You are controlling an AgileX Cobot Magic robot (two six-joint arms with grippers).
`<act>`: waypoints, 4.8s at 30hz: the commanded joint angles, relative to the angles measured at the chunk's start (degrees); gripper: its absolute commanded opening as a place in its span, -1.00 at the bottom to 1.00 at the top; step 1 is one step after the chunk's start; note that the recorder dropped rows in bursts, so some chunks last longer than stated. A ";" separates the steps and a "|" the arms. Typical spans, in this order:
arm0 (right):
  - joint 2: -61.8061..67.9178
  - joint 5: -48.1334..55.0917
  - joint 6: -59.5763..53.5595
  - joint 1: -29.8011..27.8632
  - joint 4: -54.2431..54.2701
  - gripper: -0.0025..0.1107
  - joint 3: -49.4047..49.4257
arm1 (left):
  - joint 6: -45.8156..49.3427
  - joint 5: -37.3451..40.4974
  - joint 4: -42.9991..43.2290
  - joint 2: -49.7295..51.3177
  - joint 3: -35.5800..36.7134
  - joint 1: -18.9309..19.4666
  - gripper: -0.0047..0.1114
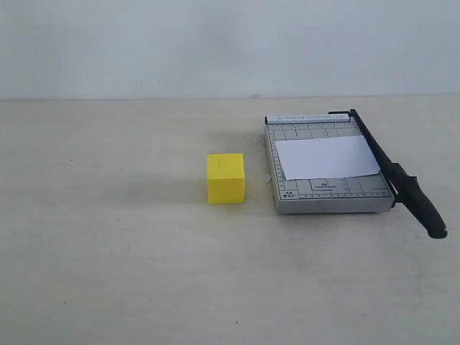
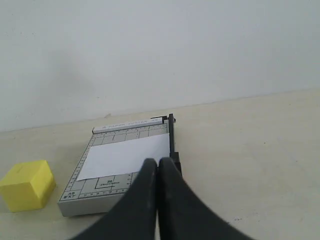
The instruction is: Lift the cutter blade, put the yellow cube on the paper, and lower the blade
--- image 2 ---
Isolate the white paper sheet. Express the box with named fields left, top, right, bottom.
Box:
left=77, top=133, right=170, bottom=181

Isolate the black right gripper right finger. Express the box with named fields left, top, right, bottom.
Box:
left=157, top=157, right=252, bottom=240

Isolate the black cutter blade arm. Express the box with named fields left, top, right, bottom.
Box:
left=151, top=113, right=182, bottom=175

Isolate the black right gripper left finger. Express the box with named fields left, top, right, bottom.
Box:
left=73, top=158, right=157, bottom=240

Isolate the yellow cube block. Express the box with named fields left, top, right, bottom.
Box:
left=0, top=160, right=56, bottom=213

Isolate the grey paper cutter base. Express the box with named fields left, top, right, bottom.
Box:
left=57, top=114, right=176, bottom=217

